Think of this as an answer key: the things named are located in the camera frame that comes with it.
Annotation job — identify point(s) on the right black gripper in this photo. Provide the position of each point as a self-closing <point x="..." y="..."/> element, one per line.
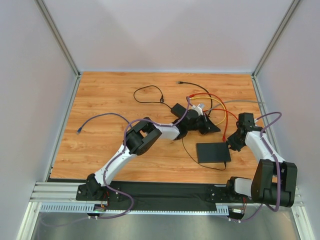
<point x="233" y="140"/>

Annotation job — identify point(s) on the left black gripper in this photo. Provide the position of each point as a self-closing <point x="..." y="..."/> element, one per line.
<point x="205" y="124"/>

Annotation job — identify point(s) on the black network switch box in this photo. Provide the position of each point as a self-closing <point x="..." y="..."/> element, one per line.
<point x="213" y="152"/>

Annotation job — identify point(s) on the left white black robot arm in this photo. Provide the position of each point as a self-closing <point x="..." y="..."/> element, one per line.
<point x="139" y="136"/>

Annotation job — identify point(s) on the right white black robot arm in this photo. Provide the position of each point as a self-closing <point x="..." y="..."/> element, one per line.
<point x="274" y="181"/>

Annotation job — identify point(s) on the black power adapter brick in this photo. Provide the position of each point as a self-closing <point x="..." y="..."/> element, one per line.
<point x="178" y="110"/>

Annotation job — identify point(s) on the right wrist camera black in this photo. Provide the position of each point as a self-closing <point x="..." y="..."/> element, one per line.
<point x="246" y="121"/>

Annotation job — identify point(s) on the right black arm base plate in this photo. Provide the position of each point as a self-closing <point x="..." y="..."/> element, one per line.
<point x="225" y="194"/>

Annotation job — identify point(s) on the grey slotted cable duct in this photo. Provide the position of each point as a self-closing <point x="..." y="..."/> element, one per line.
<point x="90" y="208"/>

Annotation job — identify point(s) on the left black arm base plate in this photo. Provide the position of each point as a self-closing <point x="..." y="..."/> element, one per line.
<point x="102" y="194"/>

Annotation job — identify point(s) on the right aluminium frame post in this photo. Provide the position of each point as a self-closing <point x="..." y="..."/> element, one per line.
<point x="294" y="4"/>

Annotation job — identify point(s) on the aluminium frame post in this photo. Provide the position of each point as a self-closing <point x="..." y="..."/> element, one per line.
<point x="294" y="4"/>
<point x="57" y="35"/>

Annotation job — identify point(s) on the aluminium front rail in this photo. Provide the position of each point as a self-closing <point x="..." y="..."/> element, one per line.
<point x="59" y="192"/>

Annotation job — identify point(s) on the left aluminium frame post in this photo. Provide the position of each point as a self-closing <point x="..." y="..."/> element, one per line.
<point x="57" y="35"/>

